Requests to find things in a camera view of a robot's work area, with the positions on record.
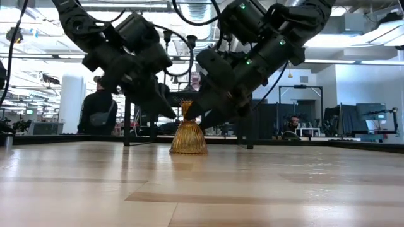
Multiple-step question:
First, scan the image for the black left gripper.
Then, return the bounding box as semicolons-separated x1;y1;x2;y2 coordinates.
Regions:
100;56;177;120

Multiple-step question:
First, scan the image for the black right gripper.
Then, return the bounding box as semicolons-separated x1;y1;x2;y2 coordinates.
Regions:
184;47;253;129

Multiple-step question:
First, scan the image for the black perforated metal shelf riser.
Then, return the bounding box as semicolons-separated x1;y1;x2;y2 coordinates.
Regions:
124;90;255;150

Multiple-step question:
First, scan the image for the amber ribbed glass candle holder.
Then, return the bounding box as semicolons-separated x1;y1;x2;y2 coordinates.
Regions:
169;100;209;155

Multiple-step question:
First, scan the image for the grey crossbody bag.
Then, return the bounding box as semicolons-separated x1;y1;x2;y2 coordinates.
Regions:
89;100;116;127

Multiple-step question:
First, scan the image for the person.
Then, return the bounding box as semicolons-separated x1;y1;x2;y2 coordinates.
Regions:
77;75;119;136
282;115;301;140

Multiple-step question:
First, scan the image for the small white table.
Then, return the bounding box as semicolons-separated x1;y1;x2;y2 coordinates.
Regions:
295;127;321;137

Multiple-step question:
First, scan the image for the grey box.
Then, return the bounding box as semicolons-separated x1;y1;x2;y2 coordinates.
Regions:
27;122;64;136

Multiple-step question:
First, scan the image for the black curtain panel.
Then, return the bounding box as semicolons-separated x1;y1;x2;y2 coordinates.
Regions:
323;105;359;137

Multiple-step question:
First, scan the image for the dark computer monitor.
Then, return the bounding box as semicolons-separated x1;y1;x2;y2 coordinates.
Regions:
356;103;388;122

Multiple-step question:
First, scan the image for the black ceiling-hung device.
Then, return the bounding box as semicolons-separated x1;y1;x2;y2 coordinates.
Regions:
5;27;23;44

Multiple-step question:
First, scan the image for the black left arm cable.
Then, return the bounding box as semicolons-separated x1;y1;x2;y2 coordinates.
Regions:
151;23;195;78

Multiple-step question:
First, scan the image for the black looped cable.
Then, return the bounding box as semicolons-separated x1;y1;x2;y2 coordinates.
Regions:
172;0;222;26

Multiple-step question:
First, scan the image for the black metal frame stand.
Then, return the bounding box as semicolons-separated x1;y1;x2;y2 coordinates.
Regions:
278;84;324;129

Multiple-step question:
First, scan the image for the silver ventilation duct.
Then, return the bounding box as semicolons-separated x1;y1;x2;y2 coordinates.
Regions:
179;0;218;42

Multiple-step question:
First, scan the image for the black hanging cable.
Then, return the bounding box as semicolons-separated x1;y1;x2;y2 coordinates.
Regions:
0;0;30;107

